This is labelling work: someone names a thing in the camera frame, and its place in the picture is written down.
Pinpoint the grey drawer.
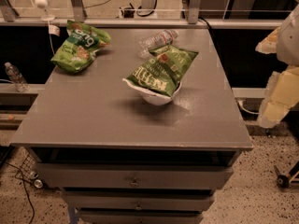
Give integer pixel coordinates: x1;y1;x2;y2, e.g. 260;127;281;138
35;163;233;189
62;191;214;211
77;211;204;224

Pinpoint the black caster wheel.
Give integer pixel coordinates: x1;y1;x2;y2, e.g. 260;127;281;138
274;166;290;189

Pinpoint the white cable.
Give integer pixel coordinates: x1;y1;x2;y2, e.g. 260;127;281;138
236;99;260;116

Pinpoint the white bowl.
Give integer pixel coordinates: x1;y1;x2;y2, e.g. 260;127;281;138
123;78;181;105

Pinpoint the white round device on stand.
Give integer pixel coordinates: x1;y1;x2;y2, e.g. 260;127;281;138
35;0;55;21

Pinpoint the wire basket with cans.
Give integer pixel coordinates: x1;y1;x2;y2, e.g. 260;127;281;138
16;154;44;189

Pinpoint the bottom grey drawer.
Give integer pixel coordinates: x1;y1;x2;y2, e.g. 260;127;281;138
77;211;204;224

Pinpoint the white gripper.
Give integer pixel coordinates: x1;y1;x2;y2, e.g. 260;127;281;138
255;5;299;129

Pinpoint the top grey drawer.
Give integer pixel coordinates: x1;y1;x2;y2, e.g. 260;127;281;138
35;163;233;189

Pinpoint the middle grey drawer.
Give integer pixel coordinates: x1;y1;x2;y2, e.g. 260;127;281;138
62;191;214;211

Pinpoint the green Kettle jalapeno chip bag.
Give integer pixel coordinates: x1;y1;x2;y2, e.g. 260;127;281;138
123;45;198;98

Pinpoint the black floor cable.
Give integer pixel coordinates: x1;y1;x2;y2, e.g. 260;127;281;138
3;161;36;224

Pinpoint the clear water bottle on counter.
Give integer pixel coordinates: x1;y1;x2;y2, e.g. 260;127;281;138
138;29;178;58

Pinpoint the clear water bottle on ledge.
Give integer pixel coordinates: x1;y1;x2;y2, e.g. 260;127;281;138
5;63;29;92

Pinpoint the grey drawer cabinet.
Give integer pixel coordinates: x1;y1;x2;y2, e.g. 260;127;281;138
12;29;252;215

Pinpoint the light green snack bag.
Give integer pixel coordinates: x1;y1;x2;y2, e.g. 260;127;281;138
50;20;111;74

